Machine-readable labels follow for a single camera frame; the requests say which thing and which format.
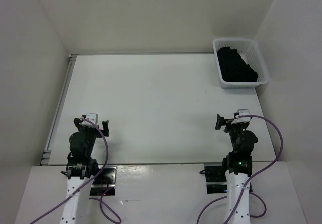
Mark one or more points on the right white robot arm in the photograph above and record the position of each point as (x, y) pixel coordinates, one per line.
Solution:
(237, 165)

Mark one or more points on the white plastic basket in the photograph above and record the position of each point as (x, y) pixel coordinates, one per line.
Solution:
(250, 53)

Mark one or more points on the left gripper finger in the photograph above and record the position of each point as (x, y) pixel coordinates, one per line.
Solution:
(105, 125)
(77, 122)

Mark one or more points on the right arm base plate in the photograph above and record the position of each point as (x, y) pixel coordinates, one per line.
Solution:
(215, 178)

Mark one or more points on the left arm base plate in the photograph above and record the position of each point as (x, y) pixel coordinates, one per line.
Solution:
(105, 183)

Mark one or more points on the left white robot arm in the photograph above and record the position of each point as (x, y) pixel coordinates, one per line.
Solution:
(81, 167)

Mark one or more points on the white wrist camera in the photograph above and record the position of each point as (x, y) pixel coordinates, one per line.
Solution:
(89, 120)
(241, 116)

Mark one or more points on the aluminium table edge rail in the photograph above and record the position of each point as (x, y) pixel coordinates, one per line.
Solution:
(53, 129)

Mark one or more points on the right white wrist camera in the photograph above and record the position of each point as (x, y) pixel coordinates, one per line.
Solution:
(241, 116)

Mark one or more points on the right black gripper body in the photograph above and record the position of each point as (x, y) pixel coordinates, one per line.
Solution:
(234, 130)

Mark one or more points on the black tank top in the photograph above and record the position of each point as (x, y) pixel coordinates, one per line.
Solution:
(233, 67)

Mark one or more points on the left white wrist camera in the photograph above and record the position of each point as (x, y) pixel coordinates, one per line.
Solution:
(89, 120)

